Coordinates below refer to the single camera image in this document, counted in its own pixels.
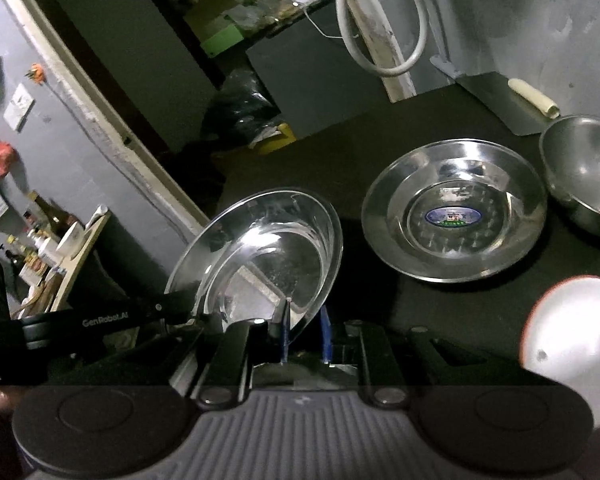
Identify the steel plate without sticker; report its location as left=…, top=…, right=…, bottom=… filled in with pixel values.
left=166, top=188, right=343, bottom=339

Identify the steel plate with blue sticker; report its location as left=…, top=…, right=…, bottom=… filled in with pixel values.
left=361, top=139, right=547, bottom=284

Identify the white bowl red rim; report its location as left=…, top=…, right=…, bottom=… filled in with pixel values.
left=518, top=275, right=600, bottom=428

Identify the deep steel mixing bowl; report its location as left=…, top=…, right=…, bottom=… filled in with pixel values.
left=539, top=115, right=600, bottom=235

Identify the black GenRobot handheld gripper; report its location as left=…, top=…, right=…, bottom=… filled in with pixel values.
left=0, top=263, right=197, bottom=385

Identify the yellow bin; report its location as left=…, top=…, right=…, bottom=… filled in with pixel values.
left=249, top=122, right=296, bottom=155

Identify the black garbage bag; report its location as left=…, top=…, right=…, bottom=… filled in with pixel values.
left=200, top=66, right=278, bottom=152

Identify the wooden side shelf table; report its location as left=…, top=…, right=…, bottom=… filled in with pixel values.
left=9, top=209, right=112, bottom=319

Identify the white ceramic bowl on shelf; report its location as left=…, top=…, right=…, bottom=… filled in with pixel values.
left=56, top=221, right=85, bottom=258

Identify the dark grey cabinet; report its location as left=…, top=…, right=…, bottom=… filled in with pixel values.
left=247, top=2, right=388, bottom=139

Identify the dark glass bottle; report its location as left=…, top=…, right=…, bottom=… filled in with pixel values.
left=28, top=191, right=78, bottom=237

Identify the green box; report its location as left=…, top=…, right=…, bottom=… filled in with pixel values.
left=201, top=24, right=244, bottom=58

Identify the white looped hose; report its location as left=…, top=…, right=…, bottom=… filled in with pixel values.
left=334, top=0, right=429, bottom=79

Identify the cleaver with cream handle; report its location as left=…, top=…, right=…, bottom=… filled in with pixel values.
left=429, top=55, right=560, bottom=136

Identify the white wall switch plate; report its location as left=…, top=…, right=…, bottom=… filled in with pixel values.
left=3, top=84, right=35, bottom=132

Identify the orange wall hook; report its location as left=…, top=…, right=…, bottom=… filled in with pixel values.
left=26, top=63, right=46, bottom=84

